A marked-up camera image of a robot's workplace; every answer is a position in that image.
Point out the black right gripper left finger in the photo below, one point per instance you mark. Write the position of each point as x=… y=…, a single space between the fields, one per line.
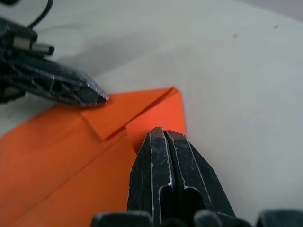
x=151 y=170

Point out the orange sheet of paper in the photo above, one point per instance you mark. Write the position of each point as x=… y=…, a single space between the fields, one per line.
x=71 y=165

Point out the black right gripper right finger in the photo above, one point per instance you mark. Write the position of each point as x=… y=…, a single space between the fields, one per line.
x=191 y=165

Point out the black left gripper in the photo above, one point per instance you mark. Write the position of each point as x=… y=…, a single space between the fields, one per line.
x=11 y=66

